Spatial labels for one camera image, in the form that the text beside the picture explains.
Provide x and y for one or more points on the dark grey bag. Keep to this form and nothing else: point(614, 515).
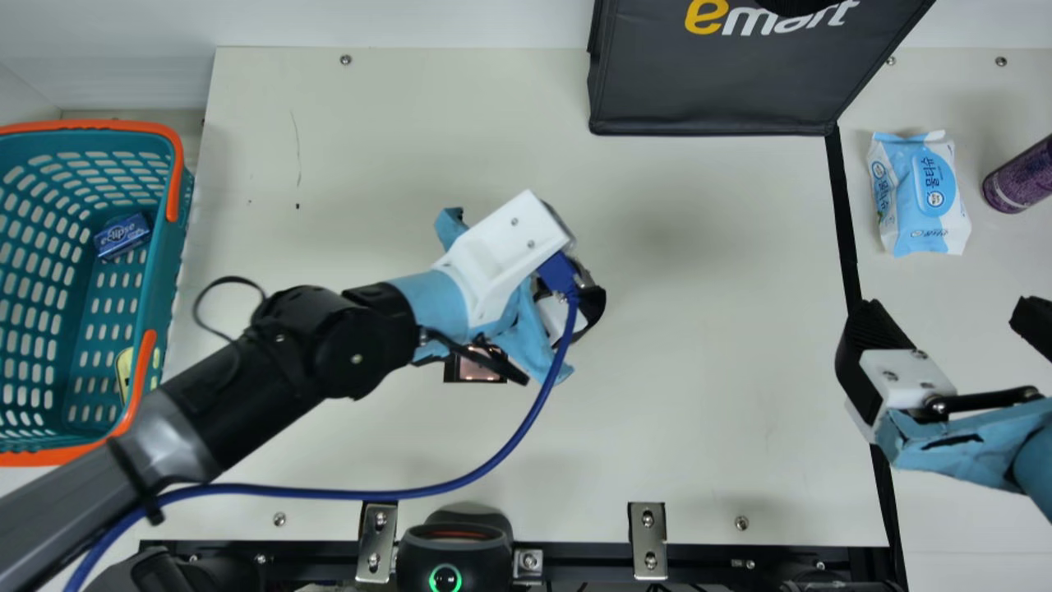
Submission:
point(740, 82)

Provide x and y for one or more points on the black device with green light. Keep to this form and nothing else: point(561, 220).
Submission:
point(452, 551)

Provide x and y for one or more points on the teal shopping basket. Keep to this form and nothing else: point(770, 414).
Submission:
point(179, 247)

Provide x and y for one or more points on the gold rectangular tin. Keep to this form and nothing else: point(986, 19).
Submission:
point(123, 374)

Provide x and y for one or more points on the blue mint pack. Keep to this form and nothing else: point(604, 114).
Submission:
point(122, 236)

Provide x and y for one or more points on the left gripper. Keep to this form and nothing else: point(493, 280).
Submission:
point(436, 312)

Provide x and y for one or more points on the black strip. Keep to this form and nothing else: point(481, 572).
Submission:
point(842, 230)

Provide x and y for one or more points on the small square scanner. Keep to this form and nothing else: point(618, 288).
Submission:
point(481, 368)

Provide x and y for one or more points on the blue white wipes pack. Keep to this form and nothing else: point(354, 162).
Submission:
point(920, 197)

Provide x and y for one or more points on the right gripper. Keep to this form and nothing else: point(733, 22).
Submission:
point(970, 448)

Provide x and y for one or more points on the purple can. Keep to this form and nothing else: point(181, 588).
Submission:
point(1023, 181)

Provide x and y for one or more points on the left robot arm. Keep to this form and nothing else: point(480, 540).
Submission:
point(246, 386)

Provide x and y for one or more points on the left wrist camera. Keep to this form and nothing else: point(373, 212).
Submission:
point(501, 247)

